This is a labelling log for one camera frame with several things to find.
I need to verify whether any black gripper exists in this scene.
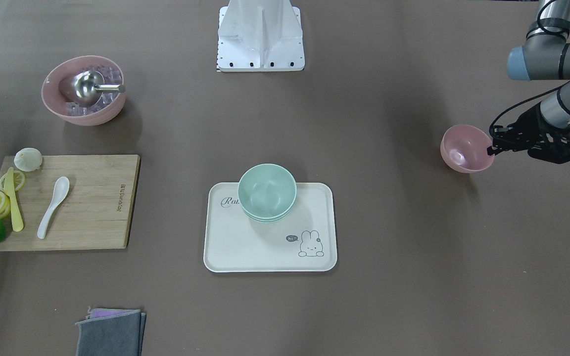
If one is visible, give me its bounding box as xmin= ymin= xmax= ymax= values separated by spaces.
xmin=489 ymin=104 xmax=570 ymax=164

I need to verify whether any small pink bowl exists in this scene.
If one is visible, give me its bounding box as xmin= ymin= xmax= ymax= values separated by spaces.
xmin=440 ymin=125 xmax=495 ymax=174

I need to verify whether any white ceramic spoon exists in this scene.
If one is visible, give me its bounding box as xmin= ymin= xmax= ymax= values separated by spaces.
xmin=37 ymin=176 xmax=70 ymax=239

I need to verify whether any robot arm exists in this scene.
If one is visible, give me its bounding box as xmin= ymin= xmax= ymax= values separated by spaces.
xmin=487 ymin=0 xmax=570 ymax=164

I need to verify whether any green bowl stack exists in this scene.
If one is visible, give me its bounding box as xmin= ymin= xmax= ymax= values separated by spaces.
xmin=237 ymin=164 xmax=298 ymax=223

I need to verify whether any large pink ice bowl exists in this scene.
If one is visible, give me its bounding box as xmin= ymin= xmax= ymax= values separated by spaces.
xmin=41 ymin=55 xmax=126 ymax=126

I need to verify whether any cream rabbit serving tray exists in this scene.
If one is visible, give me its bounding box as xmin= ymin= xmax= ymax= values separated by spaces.
xmin=203 ymin=182 xmax=338 ymax=273

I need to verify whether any wooden cutting board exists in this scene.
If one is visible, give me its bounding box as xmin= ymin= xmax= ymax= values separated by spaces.
xmin=0 ymin=155 xmax=140 ymax=252

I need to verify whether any metal ice scoop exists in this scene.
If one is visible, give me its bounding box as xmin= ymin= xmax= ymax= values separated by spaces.
xmin=57 ymin=70 xmax=125 ymax=107

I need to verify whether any folded grey cloth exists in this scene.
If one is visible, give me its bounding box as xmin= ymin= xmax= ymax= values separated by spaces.
xmin=76 ymin=308 xmax=146 ymax=356

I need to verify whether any yellow plastic knife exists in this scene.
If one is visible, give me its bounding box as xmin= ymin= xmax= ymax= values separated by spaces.
xmin=3 ymin=167 xmax=24 ymax=232

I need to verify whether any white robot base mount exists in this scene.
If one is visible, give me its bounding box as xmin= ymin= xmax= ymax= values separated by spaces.
xmin=216 ymin=0 xmax=305 ymax=72

